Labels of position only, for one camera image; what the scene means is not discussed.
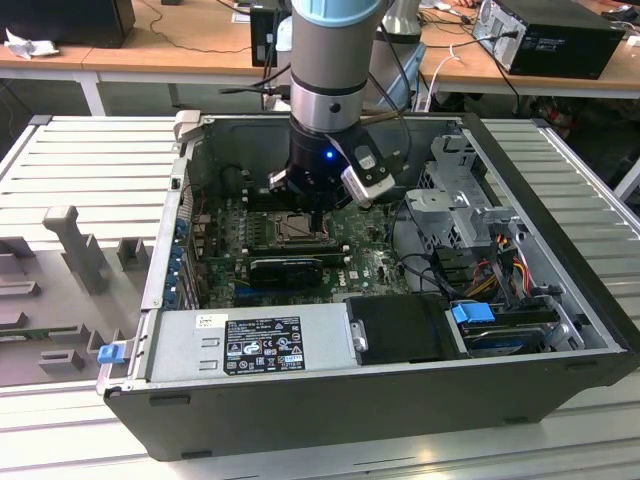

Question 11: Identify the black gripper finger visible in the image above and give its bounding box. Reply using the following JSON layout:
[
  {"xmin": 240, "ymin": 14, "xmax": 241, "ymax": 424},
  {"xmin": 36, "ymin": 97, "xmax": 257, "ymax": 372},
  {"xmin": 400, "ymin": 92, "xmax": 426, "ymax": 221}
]
[
  {"xmin": 267, "ymin": 168, "xmax": 322, "ymax": 236},
  {"xmin": 319, "ymin": 192, "xmax": 352, "ymax": 236}
]

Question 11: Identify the metal socket cover frame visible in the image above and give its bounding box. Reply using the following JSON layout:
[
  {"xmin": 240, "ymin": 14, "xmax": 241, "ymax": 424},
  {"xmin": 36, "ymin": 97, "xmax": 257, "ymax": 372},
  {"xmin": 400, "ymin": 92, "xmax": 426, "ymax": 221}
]
[{"xmin": 272, "ymin": 212, "xmax": 321, "ymax": 242}]

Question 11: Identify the silver CPU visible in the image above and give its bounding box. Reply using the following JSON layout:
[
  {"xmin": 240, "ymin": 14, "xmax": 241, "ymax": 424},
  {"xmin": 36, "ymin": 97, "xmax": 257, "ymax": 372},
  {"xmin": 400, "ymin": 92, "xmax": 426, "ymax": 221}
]
[{"xmin": 279, "ymin": 214, "xmax": 315, "ymax": 239}]

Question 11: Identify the CPU socket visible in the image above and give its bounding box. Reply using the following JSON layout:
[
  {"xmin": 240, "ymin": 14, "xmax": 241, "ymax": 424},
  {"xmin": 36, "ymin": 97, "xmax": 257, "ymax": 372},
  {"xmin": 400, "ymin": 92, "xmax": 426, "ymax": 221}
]
[{"xmin": 269, "ymin": 209, "xmax": 335, "ymax": 244}]

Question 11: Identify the green motherboard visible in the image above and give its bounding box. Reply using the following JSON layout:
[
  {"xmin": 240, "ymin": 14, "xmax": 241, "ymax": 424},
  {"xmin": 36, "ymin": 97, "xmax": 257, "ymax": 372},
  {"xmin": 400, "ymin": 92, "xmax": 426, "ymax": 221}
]
[{"xmin": 192, "ymin": 192, "xmax": 416, "ymax": 309}]

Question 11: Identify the black graphics card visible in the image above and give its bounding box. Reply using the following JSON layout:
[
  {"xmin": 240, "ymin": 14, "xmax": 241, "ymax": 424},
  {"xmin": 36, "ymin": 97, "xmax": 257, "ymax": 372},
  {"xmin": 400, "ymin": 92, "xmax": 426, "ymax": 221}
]
[{"xmin": 248, "ymin": 257, "xmax": 325, "ymax": 290}]

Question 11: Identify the metal drive cage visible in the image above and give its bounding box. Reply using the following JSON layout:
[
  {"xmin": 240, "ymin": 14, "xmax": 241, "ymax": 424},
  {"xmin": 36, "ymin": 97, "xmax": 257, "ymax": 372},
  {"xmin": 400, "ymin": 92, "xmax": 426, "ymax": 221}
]
[{"xmin": 404, "ymin": 132, "xmax": 531, "ymax": 251}]

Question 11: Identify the small black computer box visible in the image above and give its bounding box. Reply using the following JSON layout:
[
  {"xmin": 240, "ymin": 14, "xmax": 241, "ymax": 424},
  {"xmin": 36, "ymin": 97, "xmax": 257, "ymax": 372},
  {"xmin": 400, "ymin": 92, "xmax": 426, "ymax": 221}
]
[{"xmin": 249, "ymin": 0, "xmax": 294, "ymax": 69}]

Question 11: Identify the pale blue teach pendant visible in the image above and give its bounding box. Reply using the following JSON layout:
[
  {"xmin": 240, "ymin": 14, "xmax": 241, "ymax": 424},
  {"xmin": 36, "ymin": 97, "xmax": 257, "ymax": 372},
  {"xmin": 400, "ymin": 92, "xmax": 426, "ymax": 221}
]
[{"xmin": 394, "ymin": 42, "xmax": 426, "ymax": 111}]

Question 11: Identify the black plastic shroud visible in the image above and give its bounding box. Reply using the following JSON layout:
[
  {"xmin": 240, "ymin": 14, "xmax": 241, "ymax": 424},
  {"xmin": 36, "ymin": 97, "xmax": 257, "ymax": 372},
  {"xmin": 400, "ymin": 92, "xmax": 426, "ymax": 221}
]
[{"xmin": 344, "ymin": 293, "xmax": 474, "ymax": 366}]

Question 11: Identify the hard disk in blue carrier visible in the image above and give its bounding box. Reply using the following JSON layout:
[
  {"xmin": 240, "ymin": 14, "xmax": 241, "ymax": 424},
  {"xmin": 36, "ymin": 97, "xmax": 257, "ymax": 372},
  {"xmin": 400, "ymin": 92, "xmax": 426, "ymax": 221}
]
[{"xmin": 449, "ymin": 301, "xmax": 551, "ymax": 359}]

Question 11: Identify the grey power supply unit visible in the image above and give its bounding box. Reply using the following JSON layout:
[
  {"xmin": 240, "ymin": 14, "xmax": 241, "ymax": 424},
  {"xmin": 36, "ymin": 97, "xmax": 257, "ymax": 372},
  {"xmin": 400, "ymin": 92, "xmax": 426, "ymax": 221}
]
[{"xmin": 144, "ymin": 307, "xmax": 364, "ymax": 384}]

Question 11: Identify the black open PC case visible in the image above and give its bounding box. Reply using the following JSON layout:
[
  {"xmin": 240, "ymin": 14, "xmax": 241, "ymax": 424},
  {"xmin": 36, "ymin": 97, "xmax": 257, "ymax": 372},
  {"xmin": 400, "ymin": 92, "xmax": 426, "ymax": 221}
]
[{"xmin": 94, "ymin": 109, "xmax": 640, "ymax": 464}]

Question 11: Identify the grey parts rack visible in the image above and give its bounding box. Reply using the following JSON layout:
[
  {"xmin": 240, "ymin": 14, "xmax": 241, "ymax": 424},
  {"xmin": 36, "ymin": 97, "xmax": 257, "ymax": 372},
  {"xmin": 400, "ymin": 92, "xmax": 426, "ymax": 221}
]
[{"xmin": 0, "ymin": 204, "xmax": 156, "ymax": 389}]

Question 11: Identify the large black box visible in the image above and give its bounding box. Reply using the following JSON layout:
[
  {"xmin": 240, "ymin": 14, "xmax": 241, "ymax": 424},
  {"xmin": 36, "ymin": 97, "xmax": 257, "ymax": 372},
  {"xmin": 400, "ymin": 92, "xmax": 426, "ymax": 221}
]
[{"xmin": 0, "ymin": 0, "xmax": 137, "ymax": 50}]

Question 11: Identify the black PC tower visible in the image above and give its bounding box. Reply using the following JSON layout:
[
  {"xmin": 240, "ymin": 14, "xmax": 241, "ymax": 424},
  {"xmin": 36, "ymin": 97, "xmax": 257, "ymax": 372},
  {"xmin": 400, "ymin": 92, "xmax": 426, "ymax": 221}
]
[{"xmin": 472, "ymin": 0, "xmax": 627, "ymax": 81}]

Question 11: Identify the crumpled white paper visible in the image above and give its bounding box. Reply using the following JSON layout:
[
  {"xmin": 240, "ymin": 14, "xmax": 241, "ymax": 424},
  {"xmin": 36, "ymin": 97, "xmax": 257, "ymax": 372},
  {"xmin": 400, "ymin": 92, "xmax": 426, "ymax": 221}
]
[{"xmin": 3, "ymin": 27, "xmax": 61, "ymax": 60}]

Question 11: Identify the green RAM stick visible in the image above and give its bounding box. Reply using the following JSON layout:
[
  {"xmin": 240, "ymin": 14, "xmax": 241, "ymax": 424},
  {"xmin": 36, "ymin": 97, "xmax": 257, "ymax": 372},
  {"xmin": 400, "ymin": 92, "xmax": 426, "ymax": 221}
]
[{"xmin": 0, "ymin": 327, "xmax": 49, "ymax": 344}]

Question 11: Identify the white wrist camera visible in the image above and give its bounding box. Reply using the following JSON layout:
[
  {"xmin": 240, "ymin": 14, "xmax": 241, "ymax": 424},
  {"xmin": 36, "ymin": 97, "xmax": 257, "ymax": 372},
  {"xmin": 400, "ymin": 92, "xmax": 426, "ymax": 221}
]
[{"xmin": 340, "ymin": 142, "xmax": 396, "ymax": 204}]

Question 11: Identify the black cable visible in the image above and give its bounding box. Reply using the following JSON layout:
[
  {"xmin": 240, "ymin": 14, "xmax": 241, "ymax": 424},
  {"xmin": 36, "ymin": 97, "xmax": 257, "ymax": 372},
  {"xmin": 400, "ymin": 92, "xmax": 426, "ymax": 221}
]
[{"xmin": 389, "ymin": 199, "xmax": 451, "ymax": 301}]

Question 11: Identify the thin red wire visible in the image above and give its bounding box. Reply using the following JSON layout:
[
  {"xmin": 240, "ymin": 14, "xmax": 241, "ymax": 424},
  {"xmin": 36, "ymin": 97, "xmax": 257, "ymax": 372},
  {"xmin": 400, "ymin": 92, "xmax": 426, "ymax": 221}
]
[{"xmin": 182, "ymin": 183, "xmax": 210, "ymax": 224}]

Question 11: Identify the white cable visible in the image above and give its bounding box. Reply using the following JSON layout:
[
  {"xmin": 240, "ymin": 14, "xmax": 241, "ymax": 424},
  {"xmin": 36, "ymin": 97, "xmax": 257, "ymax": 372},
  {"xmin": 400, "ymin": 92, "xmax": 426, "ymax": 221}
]
[{"xmin": 414, "ymin": 43, "xmax": 461, "ymax": 112}]

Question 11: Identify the coloured power wire bundle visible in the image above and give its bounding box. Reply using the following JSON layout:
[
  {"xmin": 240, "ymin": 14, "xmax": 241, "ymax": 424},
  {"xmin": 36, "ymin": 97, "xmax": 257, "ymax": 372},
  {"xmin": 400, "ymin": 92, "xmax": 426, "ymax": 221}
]
[{"xmin": 464, "ymin": 249, "xmax": 534, "ymax": 301}]

